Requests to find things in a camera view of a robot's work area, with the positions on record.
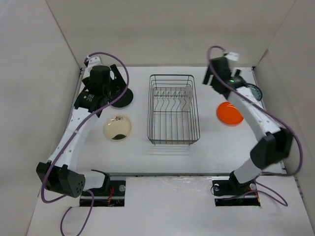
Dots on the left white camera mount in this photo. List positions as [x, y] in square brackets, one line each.
[93, 61]

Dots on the clear glass plate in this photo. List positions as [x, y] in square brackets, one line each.
[186, 98]

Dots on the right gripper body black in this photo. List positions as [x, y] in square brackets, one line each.
[214, 82]

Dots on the grey wire dish rack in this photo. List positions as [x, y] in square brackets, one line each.
[167, 124]

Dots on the blue patterned ceramic plate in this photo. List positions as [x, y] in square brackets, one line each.
[256, 91]

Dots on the cream plate with flower pattern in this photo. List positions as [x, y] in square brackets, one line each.
[117, 128]

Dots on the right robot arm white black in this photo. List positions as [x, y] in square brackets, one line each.
[273, 141]

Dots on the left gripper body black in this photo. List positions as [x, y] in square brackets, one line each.
[110, 90]

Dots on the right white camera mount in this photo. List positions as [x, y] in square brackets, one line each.
[232, 56]

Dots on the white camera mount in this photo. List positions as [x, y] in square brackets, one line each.
[232, 56]
[93, 61]

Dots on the black round plate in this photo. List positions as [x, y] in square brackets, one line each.
[124, 101]

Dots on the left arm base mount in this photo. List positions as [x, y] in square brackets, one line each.
[114, 196]

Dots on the orange round plate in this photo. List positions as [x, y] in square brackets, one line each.
[228, 114]

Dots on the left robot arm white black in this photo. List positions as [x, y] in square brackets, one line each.
[59, 173]

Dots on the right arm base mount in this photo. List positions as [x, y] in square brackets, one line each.
[226, 195]

